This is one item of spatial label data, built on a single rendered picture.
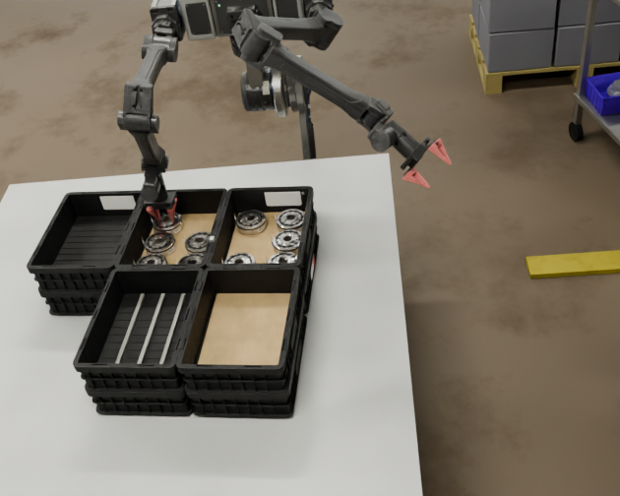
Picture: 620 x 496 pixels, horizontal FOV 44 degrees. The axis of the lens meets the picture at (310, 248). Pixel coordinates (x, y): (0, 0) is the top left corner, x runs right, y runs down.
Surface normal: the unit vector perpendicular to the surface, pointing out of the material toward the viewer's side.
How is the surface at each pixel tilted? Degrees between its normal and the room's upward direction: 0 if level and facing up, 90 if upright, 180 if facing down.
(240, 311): 0
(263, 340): 0
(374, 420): 0
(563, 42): 90
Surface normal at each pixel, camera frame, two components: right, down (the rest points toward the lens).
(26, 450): -0.11, -0.74
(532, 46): -0.02, 0.66
